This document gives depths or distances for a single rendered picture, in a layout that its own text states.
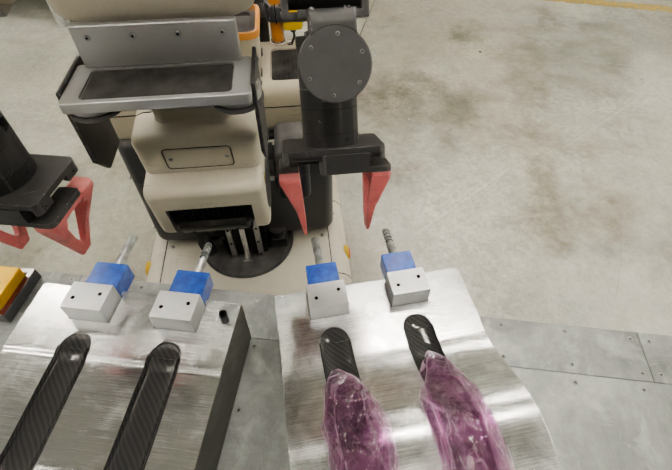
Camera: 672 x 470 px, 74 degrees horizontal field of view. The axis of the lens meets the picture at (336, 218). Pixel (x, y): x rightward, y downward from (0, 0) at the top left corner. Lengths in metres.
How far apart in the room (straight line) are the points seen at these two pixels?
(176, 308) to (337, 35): 0.36
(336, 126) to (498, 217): 1.56
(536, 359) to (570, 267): 1.23
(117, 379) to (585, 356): 0.59
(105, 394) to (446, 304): 0.42
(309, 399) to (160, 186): 0.51
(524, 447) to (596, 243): 1.55
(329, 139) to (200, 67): 0.31
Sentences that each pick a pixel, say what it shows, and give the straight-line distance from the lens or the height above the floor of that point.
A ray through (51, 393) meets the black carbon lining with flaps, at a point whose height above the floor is 0.88.
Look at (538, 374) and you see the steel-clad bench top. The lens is 0.67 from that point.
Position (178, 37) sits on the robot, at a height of 1.08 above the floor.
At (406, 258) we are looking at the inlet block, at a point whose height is 0.87.
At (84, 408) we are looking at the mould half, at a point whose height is 0.89.
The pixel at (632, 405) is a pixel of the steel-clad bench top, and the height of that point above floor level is 0.80.
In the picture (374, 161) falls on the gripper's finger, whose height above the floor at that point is 1.07.
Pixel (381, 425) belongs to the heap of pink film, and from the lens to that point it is 0.50.
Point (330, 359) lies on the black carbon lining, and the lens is 0.57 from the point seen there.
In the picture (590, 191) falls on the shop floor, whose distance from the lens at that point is 2.23.
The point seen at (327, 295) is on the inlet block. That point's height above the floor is 0.88.
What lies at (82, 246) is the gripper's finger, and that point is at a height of 1.02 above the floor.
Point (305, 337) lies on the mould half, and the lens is 0.58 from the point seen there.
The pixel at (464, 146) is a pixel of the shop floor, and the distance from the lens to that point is 2.25.
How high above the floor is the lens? 1.37
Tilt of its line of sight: 49 degrees down
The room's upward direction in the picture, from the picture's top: straight up
